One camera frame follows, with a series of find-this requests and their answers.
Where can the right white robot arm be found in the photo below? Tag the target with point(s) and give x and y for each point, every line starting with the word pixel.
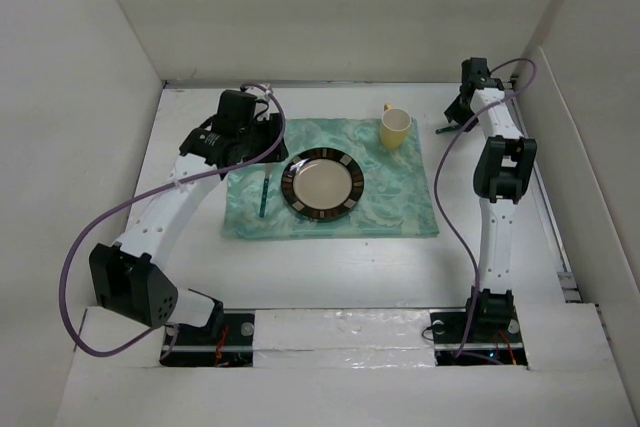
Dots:
pixel 500 181

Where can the dark round plate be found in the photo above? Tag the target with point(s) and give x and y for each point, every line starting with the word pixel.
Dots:
pixel 322 184

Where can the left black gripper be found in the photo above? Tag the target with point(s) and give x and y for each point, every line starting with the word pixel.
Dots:
pixel 271 131

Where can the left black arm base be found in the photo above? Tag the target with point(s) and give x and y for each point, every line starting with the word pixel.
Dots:
pixel 231 346

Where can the fork with green handle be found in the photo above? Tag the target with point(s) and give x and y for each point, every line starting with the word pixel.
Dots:
pixel 265 189

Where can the yellow mug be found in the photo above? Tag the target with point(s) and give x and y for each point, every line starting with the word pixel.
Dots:
pixel 394 127

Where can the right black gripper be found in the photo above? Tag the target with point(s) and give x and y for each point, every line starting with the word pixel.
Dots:
pixel 454 112

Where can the knife with green handle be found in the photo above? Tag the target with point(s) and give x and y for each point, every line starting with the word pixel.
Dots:
pixel 447 129

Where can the green patterned cloth placemat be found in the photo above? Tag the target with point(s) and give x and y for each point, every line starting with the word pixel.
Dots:
pixel 396 201

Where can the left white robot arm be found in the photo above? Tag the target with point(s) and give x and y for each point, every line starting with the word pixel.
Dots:
pixel 128 275

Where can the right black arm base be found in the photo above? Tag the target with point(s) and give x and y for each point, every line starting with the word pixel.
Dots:
pixel 498 347

